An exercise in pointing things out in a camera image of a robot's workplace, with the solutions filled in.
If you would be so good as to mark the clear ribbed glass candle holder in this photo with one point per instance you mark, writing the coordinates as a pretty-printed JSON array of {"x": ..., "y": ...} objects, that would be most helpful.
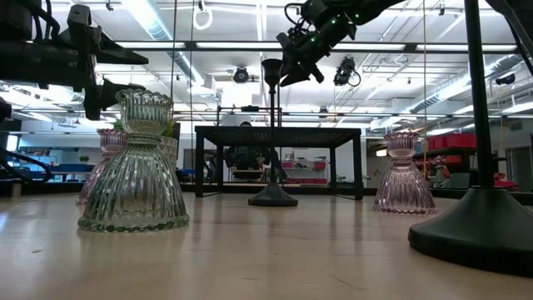
[{"x": 133, "y": 187}]

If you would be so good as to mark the red storage bins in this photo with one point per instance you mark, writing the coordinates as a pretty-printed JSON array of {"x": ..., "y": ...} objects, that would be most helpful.
[{"x": 451, "y": 141}]

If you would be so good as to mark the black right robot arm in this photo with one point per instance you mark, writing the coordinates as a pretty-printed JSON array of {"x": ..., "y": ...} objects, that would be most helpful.
[{"x": 366, "y": 10}]

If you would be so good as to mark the pink ribbed glass candle holder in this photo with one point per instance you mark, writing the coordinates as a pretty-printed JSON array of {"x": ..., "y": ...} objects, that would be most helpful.
[
  {"x": 109, "y": 143},
  {"x": 404, "y": 187}
]

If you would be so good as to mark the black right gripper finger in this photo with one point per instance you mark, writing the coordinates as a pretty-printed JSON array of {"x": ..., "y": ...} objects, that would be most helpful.
[
  {"x": 295, "y": 77},
  {"x": 316, "y": 73}
]

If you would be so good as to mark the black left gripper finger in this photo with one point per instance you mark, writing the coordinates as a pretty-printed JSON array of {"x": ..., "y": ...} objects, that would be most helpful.
[
  {"x": 116, "y": 54},
  {"x": 112, "y": 89}
]

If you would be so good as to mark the white mesh ball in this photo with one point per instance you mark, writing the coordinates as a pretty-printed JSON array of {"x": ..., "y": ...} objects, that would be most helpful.
[{"x": 170, "y": 152}]

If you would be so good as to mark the black ceiling-mounted camera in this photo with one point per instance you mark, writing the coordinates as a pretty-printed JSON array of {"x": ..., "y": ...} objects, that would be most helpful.
[
  {"x": 344, "y": 71},
  {"x": 240, "y": 75}
]

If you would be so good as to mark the person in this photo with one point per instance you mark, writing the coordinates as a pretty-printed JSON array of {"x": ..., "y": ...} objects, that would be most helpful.
[{"x": 245, "y": 158}]

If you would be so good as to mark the black overhead frame beam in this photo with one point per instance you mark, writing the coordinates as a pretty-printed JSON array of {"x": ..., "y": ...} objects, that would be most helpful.
[{"x": 375, "y": 46}]

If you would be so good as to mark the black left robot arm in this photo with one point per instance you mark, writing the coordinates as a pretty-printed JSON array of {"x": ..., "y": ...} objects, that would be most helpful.
[{"x": 37, "y": 62}]

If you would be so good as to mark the black perforated metal riser shelf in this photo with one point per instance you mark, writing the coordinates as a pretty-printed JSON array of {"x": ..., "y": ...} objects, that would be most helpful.
[{"x": 291, "y": 135}]

